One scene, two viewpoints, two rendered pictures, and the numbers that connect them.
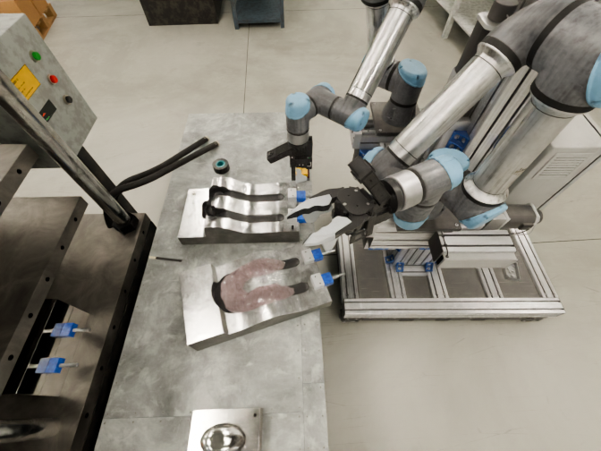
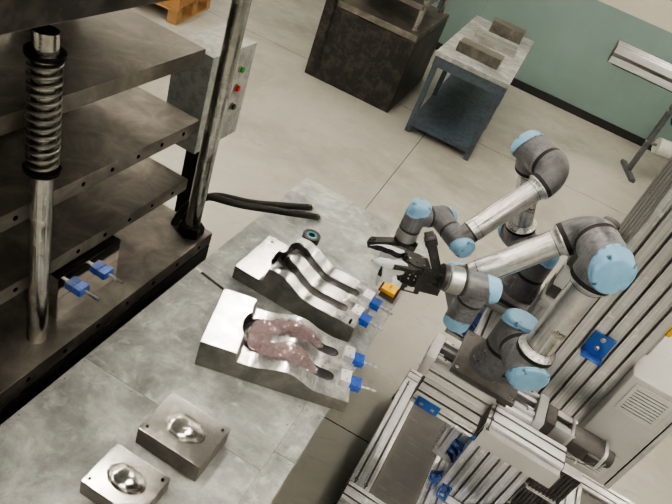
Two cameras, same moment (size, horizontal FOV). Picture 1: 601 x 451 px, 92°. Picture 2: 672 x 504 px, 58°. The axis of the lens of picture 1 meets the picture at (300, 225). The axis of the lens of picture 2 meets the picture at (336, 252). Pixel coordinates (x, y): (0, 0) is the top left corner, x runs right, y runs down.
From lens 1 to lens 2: 110 cm
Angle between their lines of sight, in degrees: 23
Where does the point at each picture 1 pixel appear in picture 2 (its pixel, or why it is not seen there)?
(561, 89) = (579, 268)
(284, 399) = (249, 450)
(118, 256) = (167, 251)
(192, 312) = (219, 322)
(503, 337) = not seen: outside the picture
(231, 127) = (341, 212)
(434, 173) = (479, 277)
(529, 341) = not seen: outside the picture
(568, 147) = (648, 382)
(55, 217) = (160, 181)
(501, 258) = (543, 465)
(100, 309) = (127, 280)
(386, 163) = not seen: hidden behind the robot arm
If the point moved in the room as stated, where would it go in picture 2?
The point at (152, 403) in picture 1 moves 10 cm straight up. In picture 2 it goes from (131, 374) to (135, 352)
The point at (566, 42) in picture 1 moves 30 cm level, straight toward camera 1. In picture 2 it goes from (588, 241) to (500, 241)
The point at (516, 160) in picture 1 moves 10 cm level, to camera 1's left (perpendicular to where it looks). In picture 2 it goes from (554, 320) to (521, 301)
